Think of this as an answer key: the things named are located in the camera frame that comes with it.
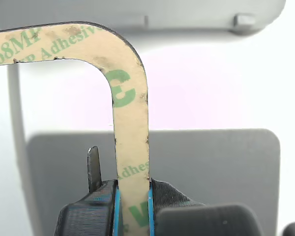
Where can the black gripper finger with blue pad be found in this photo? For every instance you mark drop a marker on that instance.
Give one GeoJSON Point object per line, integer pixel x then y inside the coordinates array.
{"type": "Point", "coordinates": [186, 218]}
{"type": "Point", "coordinates": [88, 216]}

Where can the tan rectangular adhesive frame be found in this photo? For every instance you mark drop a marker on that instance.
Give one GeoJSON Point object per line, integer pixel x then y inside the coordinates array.
{"type": "Point", "coordinates": [130, 147]}

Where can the grey holder with dark legs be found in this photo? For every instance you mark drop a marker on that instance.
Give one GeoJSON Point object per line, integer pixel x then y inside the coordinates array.
{"type": "Point", "coordinates": [186, 14]}

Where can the flat grey tray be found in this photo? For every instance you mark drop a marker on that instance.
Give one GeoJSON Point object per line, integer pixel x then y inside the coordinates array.
{"type": "Point", "coordinates": [211, 162]}

